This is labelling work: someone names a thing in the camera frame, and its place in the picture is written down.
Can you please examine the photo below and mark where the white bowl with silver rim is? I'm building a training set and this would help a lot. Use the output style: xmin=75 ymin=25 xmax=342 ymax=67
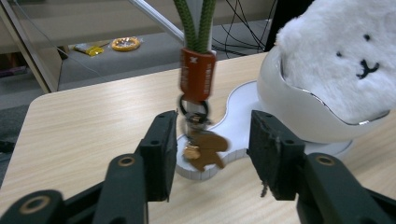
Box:
xmin=256 ymin=46 xmax=392 ymax=145

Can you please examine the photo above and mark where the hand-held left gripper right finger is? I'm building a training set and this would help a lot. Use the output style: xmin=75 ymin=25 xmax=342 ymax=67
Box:
xmin=246 ymin=109 xmax=308 ymax=202

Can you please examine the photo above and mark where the yellow tape roll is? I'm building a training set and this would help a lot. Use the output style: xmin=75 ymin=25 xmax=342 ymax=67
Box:
xmin=110 ymin=35 xmax=142 ymax=52

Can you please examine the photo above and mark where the green rope keychain with bear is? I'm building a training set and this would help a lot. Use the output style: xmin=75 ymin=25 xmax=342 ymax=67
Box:
xmin=172 ymin=0 xmax=231 ymax=173

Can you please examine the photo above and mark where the bundle of black floor cables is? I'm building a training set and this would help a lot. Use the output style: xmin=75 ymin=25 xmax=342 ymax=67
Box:
xmin=214 ymin=0 xmax=276 ymax=59

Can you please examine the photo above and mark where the white plush bear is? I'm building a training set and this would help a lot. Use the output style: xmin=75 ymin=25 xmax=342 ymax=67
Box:
xmin=275 ymin=0 xmax=396 ymax=126

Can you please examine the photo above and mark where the yellow packet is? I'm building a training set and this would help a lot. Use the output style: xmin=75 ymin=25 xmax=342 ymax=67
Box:
xmin=72 ymin=43 xmax=106 ymax=58

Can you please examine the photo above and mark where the white key stand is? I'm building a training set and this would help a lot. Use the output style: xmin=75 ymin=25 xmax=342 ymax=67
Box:
xmin=126 ymin=0 xmax=355 ymax=182

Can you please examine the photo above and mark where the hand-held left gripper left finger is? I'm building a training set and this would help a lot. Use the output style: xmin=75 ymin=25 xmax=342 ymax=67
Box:
xmin=134 ymin=109 xmax=179 ymax=203

